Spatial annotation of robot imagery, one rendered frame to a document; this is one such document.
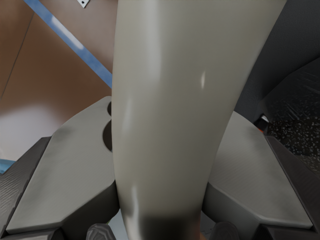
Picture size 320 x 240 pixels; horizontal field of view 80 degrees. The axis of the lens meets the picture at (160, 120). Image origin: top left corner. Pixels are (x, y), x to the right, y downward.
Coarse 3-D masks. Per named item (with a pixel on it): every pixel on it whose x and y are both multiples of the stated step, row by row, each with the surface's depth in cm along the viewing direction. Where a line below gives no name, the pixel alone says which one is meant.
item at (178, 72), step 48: (144, 0) 3; (192, 0) 3; (240, 0) 3; (144, 48) 3; (192, 48) 3; (240, 48) 3; (144, 96) 3; (192, 96) 3; (144, 144) 4; (192, 144) 4; (144, 192) 5; (192, 192) 5
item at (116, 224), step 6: (120, 210) 71; (114, 216) 73; (120, 216) 72; (114, 222) 74; (120, 222) 73; (114, 228) 75; (120, 228) 74; (114, 234) 77; (120, 234) 75; (126, 234) 74
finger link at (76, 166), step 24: (72, 120) 9; (96, 120) 9; (48, 144) 7; (72, 144) 7; (96, 144) 7; (48, 168) 6; (72, 168) 6; (96, 168) 6; (24, 192) 6; (48, 192) 6; (72, 192) 6; (96, 192) 6; (24, 216) 5; (48, 216) 5; (72, 216) 5; (96, 216) 6
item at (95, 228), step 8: (96, 224) 5; (104, 224) 5; (216, 224) 5; (224, 224) 5; (232, 224) 5; (88, 232) 5; (96, 232) 5; (104, 232) 5; (112, 232) 5; (216, 232) 5; (224, 232) 5; (232, 232) 5
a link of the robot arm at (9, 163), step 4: (0, 160) 53; (4, 160) 55; (8, 160) 56; (12, 160) 58; (0, 164) 47; (4, 164) 48; (8, 164) 49; (0, 168) 47; (4, 168) 47; (0, 172) 47
